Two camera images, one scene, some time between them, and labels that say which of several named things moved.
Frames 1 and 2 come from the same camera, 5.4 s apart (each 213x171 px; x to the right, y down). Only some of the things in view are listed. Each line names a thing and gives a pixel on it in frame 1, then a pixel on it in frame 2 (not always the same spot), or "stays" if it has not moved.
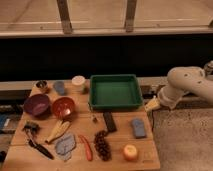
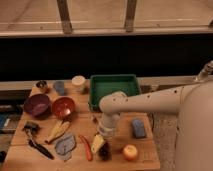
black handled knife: [46, 152] stays
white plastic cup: [78, 80] stays
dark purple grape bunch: [102, 145] stays
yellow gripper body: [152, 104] -> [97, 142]
